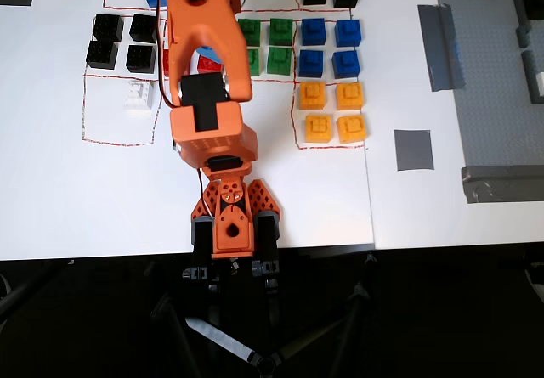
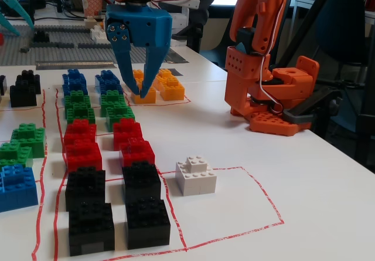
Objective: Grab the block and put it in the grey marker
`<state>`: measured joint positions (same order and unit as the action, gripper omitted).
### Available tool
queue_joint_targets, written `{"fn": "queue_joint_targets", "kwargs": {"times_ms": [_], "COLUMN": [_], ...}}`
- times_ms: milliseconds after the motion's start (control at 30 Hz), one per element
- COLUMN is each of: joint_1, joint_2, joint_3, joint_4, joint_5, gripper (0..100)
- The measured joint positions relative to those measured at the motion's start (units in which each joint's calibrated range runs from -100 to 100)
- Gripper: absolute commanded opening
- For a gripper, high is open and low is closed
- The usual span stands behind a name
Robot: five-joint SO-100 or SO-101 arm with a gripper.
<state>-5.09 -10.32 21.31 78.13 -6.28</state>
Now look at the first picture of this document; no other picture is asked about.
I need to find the black brick stack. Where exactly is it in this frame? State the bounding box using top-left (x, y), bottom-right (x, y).
top-left (522, 0), bottom-right (544, 20)

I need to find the crumpled grey duct tape strip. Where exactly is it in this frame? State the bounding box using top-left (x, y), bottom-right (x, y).
top-left (461, 164), bottom-right (544, 205)

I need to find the L-shaped grey brick wall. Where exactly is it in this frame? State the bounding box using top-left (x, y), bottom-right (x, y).
top-left (512, 0), bottom-right (544, 27)

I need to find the black metal bar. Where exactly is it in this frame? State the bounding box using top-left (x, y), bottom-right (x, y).
top-left (0, 261), bottom-right (59, 326)

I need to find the long grey duct tape strip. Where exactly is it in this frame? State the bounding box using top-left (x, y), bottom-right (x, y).
top-left (417, 3), bottom-right (467, 93)

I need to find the grey black table clamp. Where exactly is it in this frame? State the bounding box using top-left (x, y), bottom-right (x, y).
top-left (251, 209), bottom-right (282, 294)
top-left (182, 215), bottom-right (214, 281)

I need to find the straight grey brick wall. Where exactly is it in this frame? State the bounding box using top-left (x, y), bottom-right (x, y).
top-left (520, 48), bottom-right (544, 105)

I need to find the white red base cable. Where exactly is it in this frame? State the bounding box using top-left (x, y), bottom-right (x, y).
top-left (195, 167), bottom-right (213, 218)

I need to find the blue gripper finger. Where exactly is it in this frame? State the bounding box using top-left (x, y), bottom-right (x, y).
top-left (196, 45), bottom-right (223, 64)

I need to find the short grey brick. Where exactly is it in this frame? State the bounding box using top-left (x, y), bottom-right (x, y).
top-left (515, 25), bottom-right (533, 49)

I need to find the grey studded baseplate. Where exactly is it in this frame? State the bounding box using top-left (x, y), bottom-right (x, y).
top-left (432, 0), bottom-right (544, 171)

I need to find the black camera tripod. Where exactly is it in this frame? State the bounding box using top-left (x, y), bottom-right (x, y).
top-left (144, 252), bottom-right (379, 378)

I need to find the yellow toy brick block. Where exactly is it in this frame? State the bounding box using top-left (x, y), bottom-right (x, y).
top-left (298, 81), bottom-right (328, 110)
top-left (336, 114), bottom-right (367, 144)
top-left (303, 113), bottom-right (334, 144)
top-left (335, 81), bottom-right (366, 111)

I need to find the green toy brick block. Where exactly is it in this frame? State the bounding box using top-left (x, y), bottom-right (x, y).
top-left (268, 17), bottom-right (295, 48)
top-left (266, 46), bottom-right (294, 76)
top-left (237, 18), bottom-right (263, 48)
top-left (247, 48), bottom-right (262, 77)

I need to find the black red arm cable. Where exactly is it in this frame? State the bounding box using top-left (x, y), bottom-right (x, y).
top-left (134, 0), bottom-right (176, 110)

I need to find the white toy brick block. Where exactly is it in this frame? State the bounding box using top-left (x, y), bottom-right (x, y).
top-left (124, 79), bottom-right (155, 112)

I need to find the grey tape square marker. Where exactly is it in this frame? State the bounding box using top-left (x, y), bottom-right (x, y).
top-left (394, 129), bottom-right (435, 172)

